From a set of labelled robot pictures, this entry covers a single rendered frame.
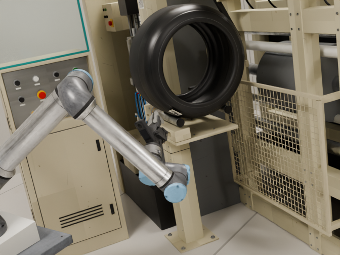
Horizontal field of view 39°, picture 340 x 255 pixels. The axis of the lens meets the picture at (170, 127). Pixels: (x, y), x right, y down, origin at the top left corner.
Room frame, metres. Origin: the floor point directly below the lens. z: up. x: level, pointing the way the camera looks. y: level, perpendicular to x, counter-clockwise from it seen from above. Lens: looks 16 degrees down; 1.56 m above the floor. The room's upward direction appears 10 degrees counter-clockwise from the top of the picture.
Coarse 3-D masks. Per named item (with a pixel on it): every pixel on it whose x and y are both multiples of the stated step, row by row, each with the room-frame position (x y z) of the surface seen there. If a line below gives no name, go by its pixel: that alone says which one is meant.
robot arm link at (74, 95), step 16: (64, 80) 1.87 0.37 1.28; (80, 80) 1.88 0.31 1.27; (64, 96) 1.82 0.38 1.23; (80, 96) 1.80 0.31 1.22; (80, 112) 1.79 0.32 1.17; (96, 112) 1.81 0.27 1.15; (96, 128) 1.81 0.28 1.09; (112, 128) 1.81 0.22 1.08; (112, 144) 1.81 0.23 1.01; (128, 144) 1.81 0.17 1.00; (128, 160) 1.83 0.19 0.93; (144, 160) 1.80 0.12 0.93; (160, 176) 1.80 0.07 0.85; (176, 176) 1.83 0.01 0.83; (176, 192) 1.79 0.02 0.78
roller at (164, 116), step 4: (156, 108) 2.66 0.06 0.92; (160, 112) 2.57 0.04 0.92; (164, 112) 2.54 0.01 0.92; (164, 116) 2.50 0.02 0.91; (168, 116) 2.46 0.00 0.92; (172, 116) 2.43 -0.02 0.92; (176, 116) 2.41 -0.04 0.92; (168, 120) 2.45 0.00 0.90; (172, 120) 2.40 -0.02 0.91; (176, 120) 2.36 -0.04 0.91; (180, 120) 2.35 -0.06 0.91; (176, 124) 2.36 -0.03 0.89; (180, 124) 2.35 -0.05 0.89
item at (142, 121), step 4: (140, 120) 2.08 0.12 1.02; (144, 120) 2.09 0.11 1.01; (136, 124) 2.09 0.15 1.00; (140, 124) 2.08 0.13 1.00; (144, 124) 2.08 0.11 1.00; (140, 128) 2.08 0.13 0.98; (144, 128) 2.08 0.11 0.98; (148, 128) 2.09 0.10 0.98; (140, 132) 2.10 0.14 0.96; (144, 132) 2.09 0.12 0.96; (148, 132) 2.08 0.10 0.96; (144, 136) 2.09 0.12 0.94; (148, 136) 2.08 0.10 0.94; (152, 136) 2.08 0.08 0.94; (148, 140) 2.09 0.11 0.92; (152, 140) 2.08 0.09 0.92
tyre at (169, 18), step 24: (144, 24) 2.49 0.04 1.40; (168, 24) 2.34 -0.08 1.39; (192, 24) 2.68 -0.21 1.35; (216, 24) 2.42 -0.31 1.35; (144, 48) 2.33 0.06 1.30; (216, 48) 2.72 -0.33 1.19; (240, 48) 2.47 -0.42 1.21; (144, 72) 2.32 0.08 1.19; (216, 72) 2.70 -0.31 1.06; (240, 72) 2.46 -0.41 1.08; (144, 96) 2.45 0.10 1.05; (168, 96) 2.31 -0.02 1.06; (192, 96) 2.65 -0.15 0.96; (216, 96) 2.41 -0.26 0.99
